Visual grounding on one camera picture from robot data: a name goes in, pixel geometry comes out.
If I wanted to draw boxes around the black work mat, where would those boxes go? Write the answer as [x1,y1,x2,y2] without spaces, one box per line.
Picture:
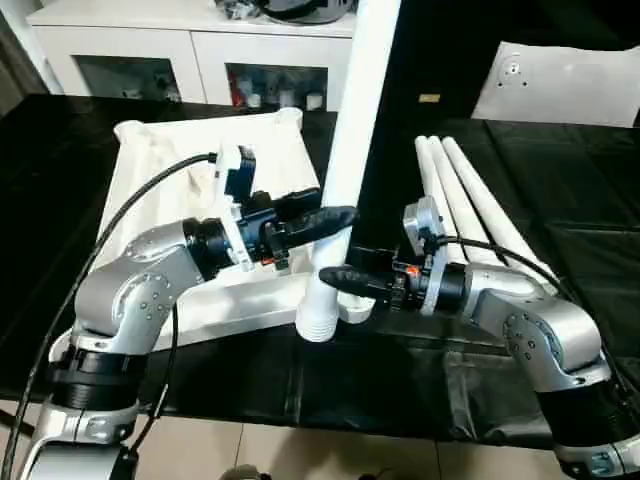
[0,93,640,442]

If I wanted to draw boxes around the white plastic table leg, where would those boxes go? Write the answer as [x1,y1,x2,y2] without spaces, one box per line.
[441,136,560,297]
[427,135,489,266]
[414,135,454,211]
[294,0,404,344]

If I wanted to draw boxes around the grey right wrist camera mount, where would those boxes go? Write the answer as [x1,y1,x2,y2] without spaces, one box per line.
[401,196,447,317]

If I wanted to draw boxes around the black cabinet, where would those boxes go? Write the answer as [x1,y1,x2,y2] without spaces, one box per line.
[384,0,501,121]

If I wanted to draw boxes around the black tangled clutter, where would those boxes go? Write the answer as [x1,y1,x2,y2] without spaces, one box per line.
[214,0,266,22]

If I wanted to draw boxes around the white chair back panel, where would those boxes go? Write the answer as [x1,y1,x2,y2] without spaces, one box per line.
[470,40,640,128]

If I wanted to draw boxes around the white plastic table top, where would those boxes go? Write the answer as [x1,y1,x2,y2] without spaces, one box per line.
[97,107,375,347]

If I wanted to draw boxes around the white cabinet with glass doors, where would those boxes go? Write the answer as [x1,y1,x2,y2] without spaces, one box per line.
[27,4,359,109]

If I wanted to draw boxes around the grey and black helmet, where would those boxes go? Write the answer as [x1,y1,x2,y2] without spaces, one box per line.
[262,0,347,26]

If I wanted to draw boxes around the red packet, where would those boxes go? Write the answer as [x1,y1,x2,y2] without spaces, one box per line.
[230,72,248,107]

